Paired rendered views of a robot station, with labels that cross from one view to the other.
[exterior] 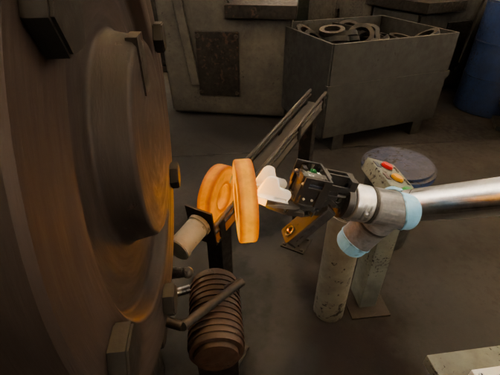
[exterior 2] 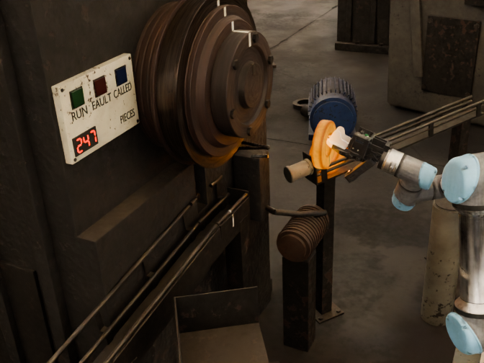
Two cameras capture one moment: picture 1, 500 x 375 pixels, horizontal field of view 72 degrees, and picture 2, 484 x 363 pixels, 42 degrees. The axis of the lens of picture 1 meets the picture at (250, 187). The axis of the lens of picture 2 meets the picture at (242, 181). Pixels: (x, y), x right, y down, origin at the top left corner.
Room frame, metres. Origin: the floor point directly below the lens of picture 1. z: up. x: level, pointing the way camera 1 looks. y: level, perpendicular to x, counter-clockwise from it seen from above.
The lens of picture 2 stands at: (-1.13, -0.78, 1.65)
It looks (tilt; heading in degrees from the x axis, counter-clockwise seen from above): 28 degrees down; 34
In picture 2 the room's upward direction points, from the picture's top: 3 degrees counter-clockwise
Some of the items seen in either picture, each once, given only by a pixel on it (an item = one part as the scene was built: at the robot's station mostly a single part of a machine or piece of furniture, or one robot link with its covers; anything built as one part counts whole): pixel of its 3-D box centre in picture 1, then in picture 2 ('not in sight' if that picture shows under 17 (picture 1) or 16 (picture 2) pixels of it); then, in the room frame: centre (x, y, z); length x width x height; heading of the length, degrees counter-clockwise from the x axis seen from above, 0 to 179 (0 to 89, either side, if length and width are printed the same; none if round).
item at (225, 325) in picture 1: (219, 360); (303, 279); (0.52, 0.08, 0.27); 0.22 x 0.13 x 0.53; 6
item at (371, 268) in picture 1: (377, 245); not in sight; (0.94, -0.47, 0.31); 0.24 x 0.16 x 0.62; 6
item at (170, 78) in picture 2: not in sight; (212, 81); (0.18, 0.18, 1.11); 0.47 x 0.06 x 0.47; 6
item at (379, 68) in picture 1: (354, 75); not in sight; (2.76, -0.82, 0.39); 1.03 x 0.83 x 0.77; 111
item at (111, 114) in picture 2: not in sight; (99, 106); (-0.17, 0.25, 1.15); 0.26 x 0.02 x 0.18; 6
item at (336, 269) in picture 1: (337, 265); (443, 262); (0.88, -0.32, 0.26); 0.12 x 0.12 x 0.52
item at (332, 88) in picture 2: not in sight; (332, 106); (2.37, 0.84, 0.17); 0.57 x 0.31 x 0.34; 26
